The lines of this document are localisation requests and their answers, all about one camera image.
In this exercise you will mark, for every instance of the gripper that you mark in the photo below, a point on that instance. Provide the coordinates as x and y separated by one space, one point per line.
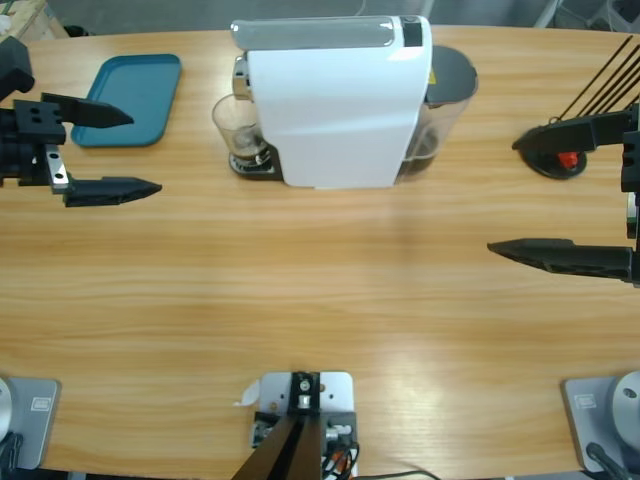
632 150
35 145

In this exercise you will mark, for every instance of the clear glass cup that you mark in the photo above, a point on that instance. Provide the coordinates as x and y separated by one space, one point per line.
235 125

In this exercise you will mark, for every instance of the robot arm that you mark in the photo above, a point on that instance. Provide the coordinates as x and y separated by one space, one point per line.
12 70

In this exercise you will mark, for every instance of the red coffee capsule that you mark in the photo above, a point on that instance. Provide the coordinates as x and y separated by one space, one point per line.
567 160

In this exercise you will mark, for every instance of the white capsule coffee machine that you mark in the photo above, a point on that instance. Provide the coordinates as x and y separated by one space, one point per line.
330 115

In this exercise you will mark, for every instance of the teal plastic tray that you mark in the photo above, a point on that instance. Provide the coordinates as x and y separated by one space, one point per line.
135 85

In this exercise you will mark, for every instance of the metal drip tray grille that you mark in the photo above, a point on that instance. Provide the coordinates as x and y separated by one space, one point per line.
250 173

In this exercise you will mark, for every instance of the clear water tank black lid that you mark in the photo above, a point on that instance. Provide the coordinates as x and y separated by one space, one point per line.
450 75

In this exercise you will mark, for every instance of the grey translucent bin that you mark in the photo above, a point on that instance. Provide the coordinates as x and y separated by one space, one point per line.
625 15

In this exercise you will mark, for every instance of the white paper tag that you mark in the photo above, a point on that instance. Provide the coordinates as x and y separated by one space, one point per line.
248 395

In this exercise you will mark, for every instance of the white frame leg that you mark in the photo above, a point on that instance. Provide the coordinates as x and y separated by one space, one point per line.
547 12

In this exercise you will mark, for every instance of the arm grey base plate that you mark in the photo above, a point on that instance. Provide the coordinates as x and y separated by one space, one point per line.
40 425
590 425

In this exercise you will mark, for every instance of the white block with dark post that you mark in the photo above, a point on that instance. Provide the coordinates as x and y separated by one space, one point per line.
335 395

